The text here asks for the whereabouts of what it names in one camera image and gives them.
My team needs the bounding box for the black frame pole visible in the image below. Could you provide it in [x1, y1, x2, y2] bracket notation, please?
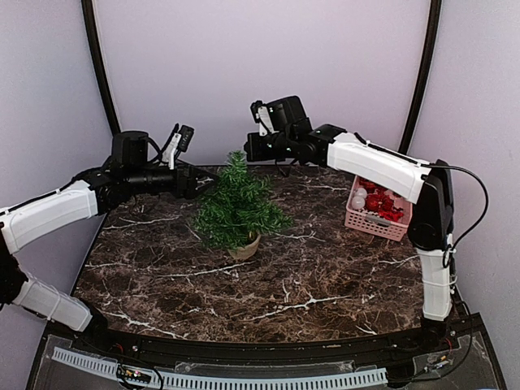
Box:
[80, 0, 131, 167]
[398, 0, 443, 154]

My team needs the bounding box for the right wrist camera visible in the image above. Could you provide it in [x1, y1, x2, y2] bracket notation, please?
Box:
[250, 100, 275, 137]

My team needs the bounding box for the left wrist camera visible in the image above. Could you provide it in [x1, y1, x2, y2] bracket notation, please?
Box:
[161, 123, 195, 170]

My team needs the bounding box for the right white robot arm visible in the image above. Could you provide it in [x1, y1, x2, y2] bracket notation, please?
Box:
[244, 96, 454, 353]

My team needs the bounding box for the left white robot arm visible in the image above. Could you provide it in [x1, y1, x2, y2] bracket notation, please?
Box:
[1, 125, 217, 354]

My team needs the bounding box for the pink plastic basket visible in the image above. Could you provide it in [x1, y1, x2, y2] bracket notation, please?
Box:
[344, 176, 413, 241]

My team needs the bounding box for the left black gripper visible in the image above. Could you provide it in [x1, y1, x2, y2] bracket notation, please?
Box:
[127, 158, 219, 200]

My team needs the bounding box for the white perforated cable duct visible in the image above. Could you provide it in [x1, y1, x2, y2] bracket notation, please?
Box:
[50, 347, 388, 389]

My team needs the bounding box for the right black frame pole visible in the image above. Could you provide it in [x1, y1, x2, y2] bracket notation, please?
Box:
[398, 0, 443, 154]

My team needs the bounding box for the red ball ornament cluster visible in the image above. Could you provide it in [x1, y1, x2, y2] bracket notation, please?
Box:
[360, 179, 404, 223]

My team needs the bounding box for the left black frame pole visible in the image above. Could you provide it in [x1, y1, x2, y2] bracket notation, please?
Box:
[80, 0, 131, 167]

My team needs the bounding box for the small green christmas tree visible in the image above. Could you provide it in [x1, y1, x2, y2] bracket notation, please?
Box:
[193, 150, 292, 260]

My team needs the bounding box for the white ball ornament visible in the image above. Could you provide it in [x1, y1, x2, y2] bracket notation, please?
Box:
[350, 188, 367, 210]

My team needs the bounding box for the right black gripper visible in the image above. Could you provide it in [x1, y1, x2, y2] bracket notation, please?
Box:
[245, 132, 295, 161]

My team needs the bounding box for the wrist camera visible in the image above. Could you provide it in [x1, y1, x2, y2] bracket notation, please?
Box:
[161, 123, 195, 170]
[250, 100, 275, 137]

